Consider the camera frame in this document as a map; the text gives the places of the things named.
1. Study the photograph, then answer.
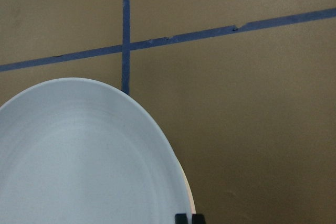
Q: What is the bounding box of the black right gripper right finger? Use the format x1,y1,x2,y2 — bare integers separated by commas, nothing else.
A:
192,214,205,224

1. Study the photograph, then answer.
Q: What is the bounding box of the blue plate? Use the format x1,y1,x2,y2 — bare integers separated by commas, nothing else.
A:
1,78,193,223

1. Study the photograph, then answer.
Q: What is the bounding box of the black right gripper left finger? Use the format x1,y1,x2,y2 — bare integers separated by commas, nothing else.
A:
175,214,188,224

